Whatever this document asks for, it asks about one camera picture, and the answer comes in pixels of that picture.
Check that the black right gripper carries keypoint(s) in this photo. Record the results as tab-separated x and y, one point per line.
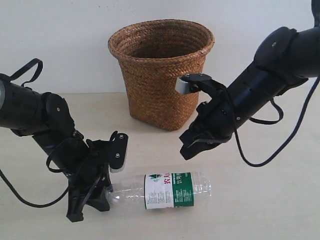
213	126

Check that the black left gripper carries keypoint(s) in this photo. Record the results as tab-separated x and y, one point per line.
82	162

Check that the clear plastic bottle green label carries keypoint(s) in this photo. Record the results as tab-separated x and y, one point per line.
162	190

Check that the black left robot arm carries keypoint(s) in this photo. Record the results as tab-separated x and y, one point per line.
46	118

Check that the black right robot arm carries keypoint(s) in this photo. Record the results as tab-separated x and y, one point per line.
286	59

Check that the brown woven wicker basket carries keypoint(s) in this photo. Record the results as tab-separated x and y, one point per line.
152	55

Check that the right wrist camera black grey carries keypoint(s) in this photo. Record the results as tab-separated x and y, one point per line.
198	82

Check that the wrist camera black grey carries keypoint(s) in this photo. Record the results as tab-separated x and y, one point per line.
198	82
118	151

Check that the left wrist camera black grey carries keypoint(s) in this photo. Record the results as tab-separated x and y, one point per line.
118	151

